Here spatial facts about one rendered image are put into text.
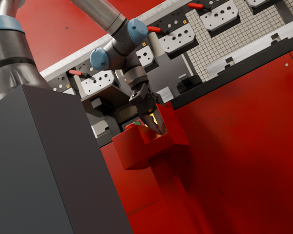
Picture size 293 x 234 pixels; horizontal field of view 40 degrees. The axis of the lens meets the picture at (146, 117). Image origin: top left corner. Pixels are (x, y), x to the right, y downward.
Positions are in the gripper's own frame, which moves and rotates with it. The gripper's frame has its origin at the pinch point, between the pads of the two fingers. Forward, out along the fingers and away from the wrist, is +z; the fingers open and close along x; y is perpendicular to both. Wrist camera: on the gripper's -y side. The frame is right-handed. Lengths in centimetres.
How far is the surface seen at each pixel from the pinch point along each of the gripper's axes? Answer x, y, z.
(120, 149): 13.4, -6.5, -0.2
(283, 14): -61, 119, -46
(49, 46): 41, 29, -67
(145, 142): 4.5, -5.5, 1.6
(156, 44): 53, 276, -131
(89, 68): 27, 30, -46
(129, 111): 18.8, 29.3, -19.3
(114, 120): 20.4, 14.7, -15.5
